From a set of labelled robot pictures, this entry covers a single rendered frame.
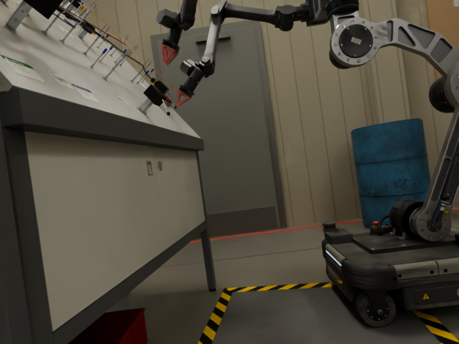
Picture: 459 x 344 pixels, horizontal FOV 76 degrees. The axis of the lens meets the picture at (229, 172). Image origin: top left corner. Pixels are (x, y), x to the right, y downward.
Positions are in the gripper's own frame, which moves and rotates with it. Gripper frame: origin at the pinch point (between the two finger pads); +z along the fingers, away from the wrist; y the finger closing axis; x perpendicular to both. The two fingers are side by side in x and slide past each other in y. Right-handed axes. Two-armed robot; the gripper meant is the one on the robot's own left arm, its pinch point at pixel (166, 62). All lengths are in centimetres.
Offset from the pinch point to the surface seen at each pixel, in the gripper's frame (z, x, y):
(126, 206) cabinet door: 47, 19, 66
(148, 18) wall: -47, -80, -182
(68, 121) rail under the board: 24, 7, 87
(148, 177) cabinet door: 42, 19, 49
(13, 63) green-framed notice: 16, -5, 89
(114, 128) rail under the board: 26, 11, 70
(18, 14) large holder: 7, -17, 75
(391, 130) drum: -18, 160, -85
